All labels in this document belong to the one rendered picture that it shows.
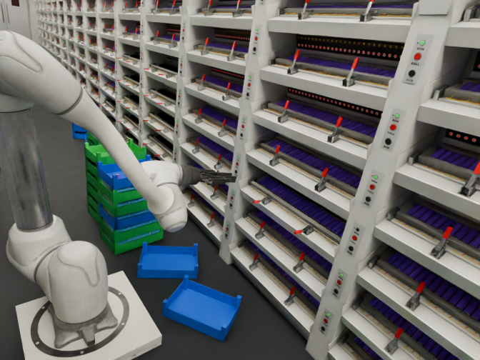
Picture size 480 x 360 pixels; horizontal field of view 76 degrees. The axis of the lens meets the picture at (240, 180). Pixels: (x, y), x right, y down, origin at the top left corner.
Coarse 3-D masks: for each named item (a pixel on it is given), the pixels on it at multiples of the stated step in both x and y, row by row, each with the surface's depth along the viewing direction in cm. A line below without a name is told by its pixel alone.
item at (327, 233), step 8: (256, 184) 152; (264, 192) 148; (280, 200) 140; (280, 208) 138; (288, 208) 136; (304, 216) 129; (304, 224) 127; (320, 224) 124; (328, 232) 120; (328, 240) 119; (336, 240) 116
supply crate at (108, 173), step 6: (150, 156) 181; (102, 168) 165; (108, 168) 167; (114, 168) 170; (102, 174) 160; (108, 174) 167; (114, 174) 150; (120, 174) 169; (108, 180) 155; (114, 180) 151; (120, 180) 153; (126, 180) 156; (114, 186) 152; (120, 186) 154; (126, 186) 157
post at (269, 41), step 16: (256, 0) 129; (272, 0) 124; (304, 0) 133; (256, 16) 130; (272, 32) 130; (272, 48) 133; (256, 64) 134; (256, 80) 135; (256, 96) 139; (240, 112) 148; (256, 128) 146; (240, 144) 151; (240, 176) 154; (240, 192) 157; (240, 208) 162; (224, 224) 172; (224, 240) 174; (224, 256) 176
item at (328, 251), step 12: (240, 180) 153; (252, 180) 156; (252, 192) 152; (276, 204) 142; (276, 216) 136; (288, 216) 134; (288, 228) 132; (300, 228) 127; (312, 240) 121; (324, 240) 120; (324, 252) 117; (336, 252) 112
